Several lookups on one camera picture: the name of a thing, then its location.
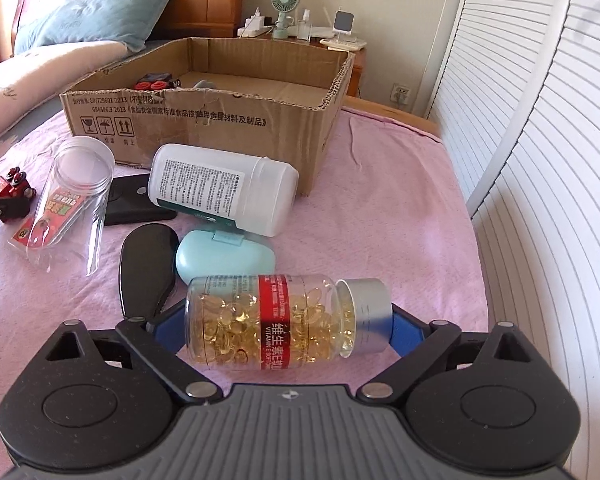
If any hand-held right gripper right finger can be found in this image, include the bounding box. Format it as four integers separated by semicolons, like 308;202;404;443
355;304;531;404

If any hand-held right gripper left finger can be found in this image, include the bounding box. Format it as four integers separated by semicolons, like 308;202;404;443
45;300;223;405

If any red toy car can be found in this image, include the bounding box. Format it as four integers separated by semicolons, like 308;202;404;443
0;167;37;211

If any black oval hand mirror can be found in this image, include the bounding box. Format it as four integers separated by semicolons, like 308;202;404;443
119;223;180;320

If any mint green case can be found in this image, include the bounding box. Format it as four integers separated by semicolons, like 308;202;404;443
175;229;276;286

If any clear plastic jar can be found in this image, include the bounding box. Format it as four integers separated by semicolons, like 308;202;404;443
27;135;116;277

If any clear capsule bottle silver cap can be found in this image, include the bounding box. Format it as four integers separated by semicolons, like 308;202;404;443
185;273;394;372

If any white plastic bottle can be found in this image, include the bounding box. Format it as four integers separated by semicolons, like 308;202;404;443
147;143;300;237

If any cardboard box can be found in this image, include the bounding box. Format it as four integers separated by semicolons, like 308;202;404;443
60;36;356;198

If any red printed packet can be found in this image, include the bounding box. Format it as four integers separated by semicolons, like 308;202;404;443
7;187;88;263

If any grey-blue bedsheet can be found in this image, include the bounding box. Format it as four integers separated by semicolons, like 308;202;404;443
0;37;181;158

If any black flat case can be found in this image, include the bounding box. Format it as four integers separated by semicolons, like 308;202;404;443
102;172;178;227

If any white and pink pillow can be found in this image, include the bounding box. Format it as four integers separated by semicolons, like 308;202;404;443
0;40;133;148

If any blue pillow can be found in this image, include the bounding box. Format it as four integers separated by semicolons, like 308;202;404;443
14;0;181;56

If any white louvered wardrobe door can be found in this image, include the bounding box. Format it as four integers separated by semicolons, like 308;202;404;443
425;0;600;461

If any wooden nightstand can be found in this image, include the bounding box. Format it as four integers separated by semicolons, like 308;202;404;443
240;30;368;98

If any white router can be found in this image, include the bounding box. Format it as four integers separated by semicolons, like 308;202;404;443
287;7;341;41

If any white device on stand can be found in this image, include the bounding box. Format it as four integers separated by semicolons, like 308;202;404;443
333;9;356;44

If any green desk fan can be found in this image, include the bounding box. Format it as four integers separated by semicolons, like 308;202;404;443
271;0;296;40

